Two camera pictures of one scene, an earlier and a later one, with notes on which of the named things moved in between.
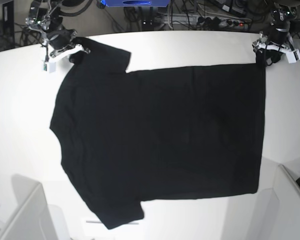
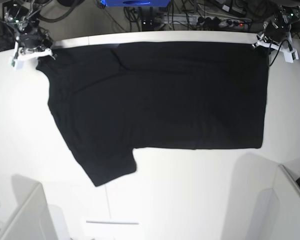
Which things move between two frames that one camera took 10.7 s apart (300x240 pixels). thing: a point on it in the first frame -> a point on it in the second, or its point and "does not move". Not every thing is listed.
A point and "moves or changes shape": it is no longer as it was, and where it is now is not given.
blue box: [137, 3] does not move
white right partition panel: [284, 211] does not move
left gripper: [59, 39] -> [34, 37]
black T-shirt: [127, 138] moves or changes shape
